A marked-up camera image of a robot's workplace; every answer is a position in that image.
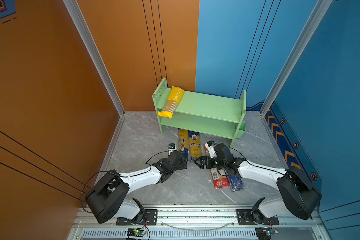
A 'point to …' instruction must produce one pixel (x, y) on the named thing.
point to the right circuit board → (265, 233)
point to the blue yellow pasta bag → (194, 145)
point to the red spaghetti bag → (220, 179)
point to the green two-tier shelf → (217, 115)
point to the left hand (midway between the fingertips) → (180, 159)
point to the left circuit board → (135, 232)
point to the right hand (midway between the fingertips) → (199, 161)
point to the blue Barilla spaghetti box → (235, 183)
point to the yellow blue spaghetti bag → (183, 142)
